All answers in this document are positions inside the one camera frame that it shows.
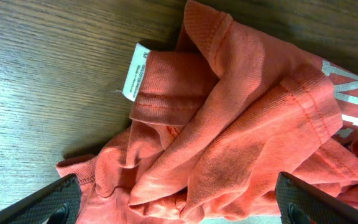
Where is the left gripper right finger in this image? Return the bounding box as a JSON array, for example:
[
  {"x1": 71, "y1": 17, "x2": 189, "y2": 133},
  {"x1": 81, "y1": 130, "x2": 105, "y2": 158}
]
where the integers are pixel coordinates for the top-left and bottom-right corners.
[{"x1": 275, "y1": 172, "x2": 358, "y2": 224}]

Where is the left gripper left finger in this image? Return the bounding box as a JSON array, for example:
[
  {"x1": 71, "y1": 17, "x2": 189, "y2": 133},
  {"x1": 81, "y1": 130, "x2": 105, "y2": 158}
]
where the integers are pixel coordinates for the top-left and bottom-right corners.
[{"x1": 0, "y1": 174, "x2": 81, "y2": 224}]

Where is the red orange t-shirt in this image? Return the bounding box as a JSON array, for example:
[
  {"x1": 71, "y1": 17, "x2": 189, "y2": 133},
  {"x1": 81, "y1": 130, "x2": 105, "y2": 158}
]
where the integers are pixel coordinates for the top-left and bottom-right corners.
[{"x1": 56, "y1": 1, "x2": 358, "y2": 223}]

